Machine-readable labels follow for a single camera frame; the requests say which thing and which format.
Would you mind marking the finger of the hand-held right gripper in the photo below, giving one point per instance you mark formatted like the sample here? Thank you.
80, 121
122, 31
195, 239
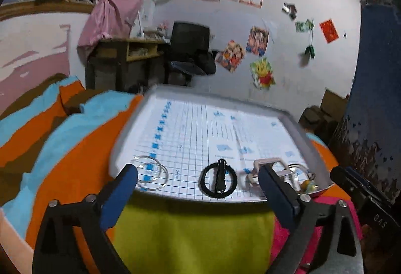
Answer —
360, 177
344, 180

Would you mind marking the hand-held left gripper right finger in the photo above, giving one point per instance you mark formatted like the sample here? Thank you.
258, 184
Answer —
277, 199

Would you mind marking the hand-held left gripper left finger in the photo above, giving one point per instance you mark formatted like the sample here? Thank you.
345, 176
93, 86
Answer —
120, 195

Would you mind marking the silver square buckle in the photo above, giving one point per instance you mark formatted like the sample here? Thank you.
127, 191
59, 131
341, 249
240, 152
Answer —
275, 161

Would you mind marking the clear bangle rings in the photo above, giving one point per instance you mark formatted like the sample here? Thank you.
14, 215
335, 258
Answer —
147, 156

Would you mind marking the thin silver bangle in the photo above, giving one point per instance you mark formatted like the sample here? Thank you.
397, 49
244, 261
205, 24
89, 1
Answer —
167, 177

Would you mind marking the black hair clip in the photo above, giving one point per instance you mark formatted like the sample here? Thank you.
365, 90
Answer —
221, 177

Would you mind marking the black bangle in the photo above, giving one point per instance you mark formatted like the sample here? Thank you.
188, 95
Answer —
203, 181

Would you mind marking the grey tray with printed sheet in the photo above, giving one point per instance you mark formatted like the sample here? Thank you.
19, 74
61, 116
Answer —
200, 130

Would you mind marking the dark green bag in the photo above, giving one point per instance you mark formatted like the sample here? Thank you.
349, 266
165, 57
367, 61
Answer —
316, 123

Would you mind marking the multicoloured striped blanket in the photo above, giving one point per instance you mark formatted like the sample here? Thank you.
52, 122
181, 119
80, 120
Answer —
78, 142

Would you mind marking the cardboard box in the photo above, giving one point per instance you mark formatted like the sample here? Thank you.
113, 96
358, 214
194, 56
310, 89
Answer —
333, 103

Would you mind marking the blue printed cloth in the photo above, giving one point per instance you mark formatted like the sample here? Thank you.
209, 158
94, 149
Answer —
376, 89

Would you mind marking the yellow bear poster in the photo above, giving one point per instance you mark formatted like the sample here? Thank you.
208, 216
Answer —
262, 72

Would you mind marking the dark wooden desk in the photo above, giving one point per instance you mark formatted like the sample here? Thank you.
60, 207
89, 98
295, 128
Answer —
106, 64

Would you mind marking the cartoon family poster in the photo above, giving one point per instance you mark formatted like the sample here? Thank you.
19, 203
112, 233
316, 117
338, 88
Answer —
231, 56

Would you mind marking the black bag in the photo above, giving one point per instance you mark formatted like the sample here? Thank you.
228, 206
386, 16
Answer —
207, 62

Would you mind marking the cartoon fighter poster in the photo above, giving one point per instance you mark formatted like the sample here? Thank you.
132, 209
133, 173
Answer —
257, 39

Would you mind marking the black office chair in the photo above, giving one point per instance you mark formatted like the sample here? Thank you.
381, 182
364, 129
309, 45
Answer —
189, 39

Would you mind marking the white desk lamp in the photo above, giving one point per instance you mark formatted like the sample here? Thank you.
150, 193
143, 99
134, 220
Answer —
140, 25

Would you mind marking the wooden window sill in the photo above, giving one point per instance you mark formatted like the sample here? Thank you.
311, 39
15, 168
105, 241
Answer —
40, 9

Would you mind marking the green wall hanger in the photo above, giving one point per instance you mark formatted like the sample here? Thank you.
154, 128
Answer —
310, 51

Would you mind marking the red wall paper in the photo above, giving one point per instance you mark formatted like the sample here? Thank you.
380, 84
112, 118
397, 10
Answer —
329, 31

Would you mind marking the green wall photo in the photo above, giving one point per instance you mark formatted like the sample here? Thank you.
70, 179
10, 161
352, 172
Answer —
304, 25

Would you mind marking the dark wall photos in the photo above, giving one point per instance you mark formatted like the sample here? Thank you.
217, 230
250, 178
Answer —
289, 10

